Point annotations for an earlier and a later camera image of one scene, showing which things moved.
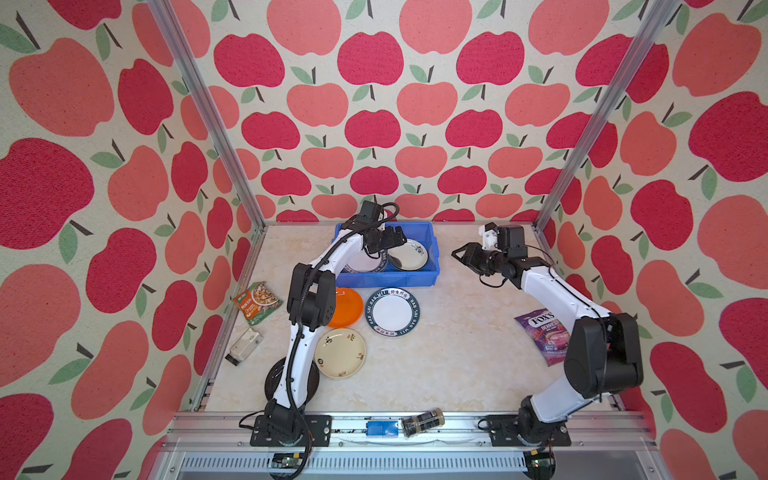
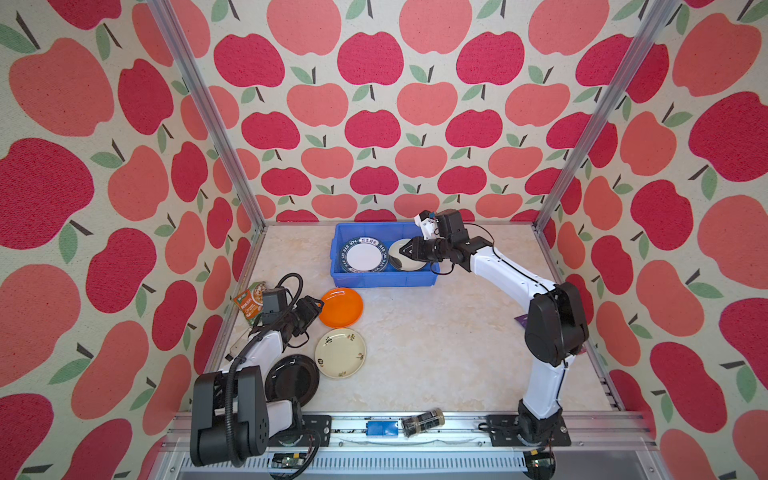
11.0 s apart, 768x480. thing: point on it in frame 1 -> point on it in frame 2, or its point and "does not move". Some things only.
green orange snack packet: [257, 302] does not move
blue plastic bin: [426, 276] does not move
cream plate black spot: [409, 256] does not move
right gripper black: [471, 255] -> [415, 248]
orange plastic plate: [348, 310] does not move
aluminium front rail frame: [220, 446] does not move
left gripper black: [389, 243] -> [308, 309]
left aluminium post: [165, 14] does not move
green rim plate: [392, 312] -> [364, 255]
